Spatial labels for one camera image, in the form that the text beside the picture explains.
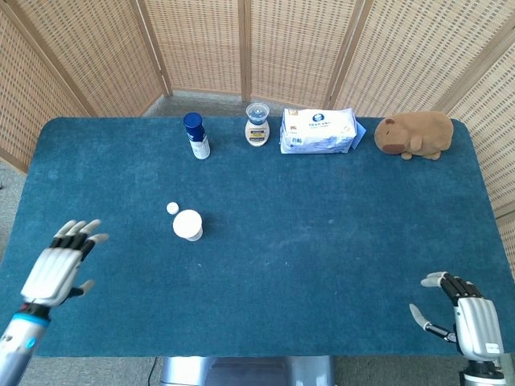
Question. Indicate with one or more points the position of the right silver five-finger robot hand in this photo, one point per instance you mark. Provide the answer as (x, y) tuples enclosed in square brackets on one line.
[(476, 321)]

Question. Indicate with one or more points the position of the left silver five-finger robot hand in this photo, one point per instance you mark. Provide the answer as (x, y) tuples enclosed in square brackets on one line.
[(50, 267)]

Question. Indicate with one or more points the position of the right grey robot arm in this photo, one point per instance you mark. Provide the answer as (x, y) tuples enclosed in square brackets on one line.
[(483, 374)]

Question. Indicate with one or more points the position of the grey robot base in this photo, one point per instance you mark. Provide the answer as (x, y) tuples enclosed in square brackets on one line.
[(245, 372)]

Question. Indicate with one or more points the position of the small white cap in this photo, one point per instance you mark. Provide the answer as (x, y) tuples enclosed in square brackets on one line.
[(172, 208)]

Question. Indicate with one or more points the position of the blue-capped white bottle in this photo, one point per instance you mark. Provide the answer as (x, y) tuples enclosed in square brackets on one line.
[(197, 136)]

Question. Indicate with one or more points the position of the small clear-lid bottle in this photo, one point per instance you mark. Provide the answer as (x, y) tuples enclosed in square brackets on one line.
[(256, 128)]

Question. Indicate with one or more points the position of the brown capybara plush toy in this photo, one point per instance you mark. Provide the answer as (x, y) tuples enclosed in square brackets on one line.
[(418, 132)]

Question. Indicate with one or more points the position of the blue table cloth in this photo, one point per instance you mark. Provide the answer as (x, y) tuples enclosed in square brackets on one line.
[(281, 241)]

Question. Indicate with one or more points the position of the white tissue pack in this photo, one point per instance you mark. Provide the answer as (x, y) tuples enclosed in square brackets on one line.
[(318, 132)]

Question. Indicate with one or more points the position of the woven bamboo folding screen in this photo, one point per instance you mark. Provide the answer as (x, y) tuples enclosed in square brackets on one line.
[(201, 44)]

